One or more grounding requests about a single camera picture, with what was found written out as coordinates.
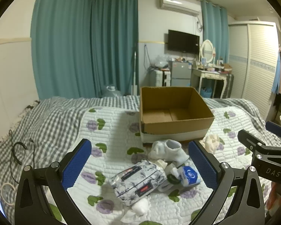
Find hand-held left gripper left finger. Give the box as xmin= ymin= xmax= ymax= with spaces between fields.
xmin=14 ymin=139 xmax=93 ymax=225

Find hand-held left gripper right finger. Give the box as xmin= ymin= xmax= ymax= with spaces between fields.
xmin=188 ymin=140 xmax=265 ymax=225

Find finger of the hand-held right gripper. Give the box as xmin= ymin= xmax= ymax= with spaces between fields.
xmin=238 ymin=129 xmax=267 ymax=156
xmin=266 ymin=121 xmax=281 ymax=139

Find blue tissue packet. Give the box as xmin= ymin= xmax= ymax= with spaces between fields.
xmin=177 ymin=165 xmax=201 ymax=187

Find cream cloth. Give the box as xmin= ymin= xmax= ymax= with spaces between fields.
xmin=199 ymin=134 xmax=222 ymax=154

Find large white sock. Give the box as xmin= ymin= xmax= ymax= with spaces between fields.
xmin=149 ymin=139 xmax=190 ymax=163

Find cardboard box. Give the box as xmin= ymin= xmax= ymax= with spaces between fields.
xmin=140 ymin=86 xmax=215 ymax=147

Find white sock ball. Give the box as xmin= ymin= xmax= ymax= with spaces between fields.
xmin=132 ymin=198 xmax=150 ymax=215

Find person's right hand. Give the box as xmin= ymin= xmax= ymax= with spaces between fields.
xmin=266 ymin=181 xmax=281 ymax=216

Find floral quilted bedspread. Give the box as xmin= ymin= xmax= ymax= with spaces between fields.
xmin=44 ymin=106 xmax=281 ymax=225

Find hanging clothes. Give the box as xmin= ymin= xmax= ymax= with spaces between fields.
xmin=271 ymin=44 xmax=281 ymax=108

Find grey checked blanket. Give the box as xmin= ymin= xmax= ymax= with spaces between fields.
xmin=0 ymin=97 xmax=268 ymax=218

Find dark grey suitcase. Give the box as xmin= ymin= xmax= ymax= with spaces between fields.
xmin=221 ymin=74 xmax=235 ymax=98

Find white slatted wardrobe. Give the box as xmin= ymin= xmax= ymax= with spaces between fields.
xmin=228 ymin=21 xmax=281 ymax=122

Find blue bag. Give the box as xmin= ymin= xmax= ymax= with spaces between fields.
xmin=200 ymin=87 xmax=212 ymax=99

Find crumpled white tissue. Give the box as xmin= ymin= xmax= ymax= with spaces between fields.
xmin=120 ymin=210 xmax=137 ymax=223

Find white dressing table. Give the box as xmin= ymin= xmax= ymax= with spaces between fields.
xmin=190 ymin=67 xmax=228 ymax=99

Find clear water jug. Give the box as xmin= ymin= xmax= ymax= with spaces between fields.
xmin=101 ymin=84 xmax=124 ymax=98

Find grey mini fridge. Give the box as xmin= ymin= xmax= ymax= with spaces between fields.
xmin=168 ymin=60 xmax=192 ymax=87

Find white suitcase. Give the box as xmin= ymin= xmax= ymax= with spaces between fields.
xmin=149 ymin=69 xmax=171 ymax=87

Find white oval mirror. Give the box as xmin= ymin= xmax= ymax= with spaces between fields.
xmin=200 ymin=39 xmax=214 ymax=64

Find white standing pole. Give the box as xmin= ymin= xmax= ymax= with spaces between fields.
xmin=131 ymin=47 xmax=139 ymax=96

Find clear plastic bag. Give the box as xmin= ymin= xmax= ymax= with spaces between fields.
xmin=153 ymin=55 xmax=169 ymax=68

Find narrow teal curtain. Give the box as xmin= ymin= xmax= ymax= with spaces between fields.
xmin=200 ymin=0 xmax=229 ymax=66

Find white air conditioner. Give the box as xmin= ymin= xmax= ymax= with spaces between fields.
xmin=160 ymin=0 xmax=200 ymax=17

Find black cable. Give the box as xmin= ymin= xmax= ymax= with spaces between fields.
xmin=9 ymin=129 xmax=37 ymax=185

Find white cable loop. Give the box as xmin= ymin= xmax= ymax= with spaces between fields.
xmin=1 ymin=183 xmax=17 ymax=207

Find black wall television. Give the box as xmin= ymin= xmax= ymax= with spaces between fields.
xmin=167 ymin=29 xmax=200 ymax=55

